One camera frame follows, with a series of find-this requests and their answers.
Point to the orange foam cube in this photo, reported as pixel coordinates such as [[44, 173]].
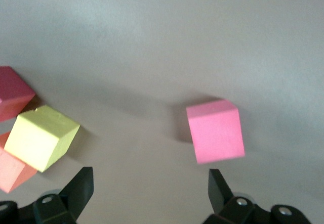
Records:
[[12, 171]]

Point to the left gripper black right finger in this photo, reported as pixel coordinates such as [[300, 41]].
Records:
[[217, 191]]

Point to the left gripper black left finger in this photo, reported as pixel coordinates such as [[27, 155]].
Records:
[[78, 188]]

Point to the red foam cube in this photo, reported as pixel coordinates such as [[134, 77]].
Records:
[[215, 133], [12, 92]]

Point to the yellow foam cube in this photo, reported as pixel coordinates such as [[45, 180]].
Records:
[[40, 138]]

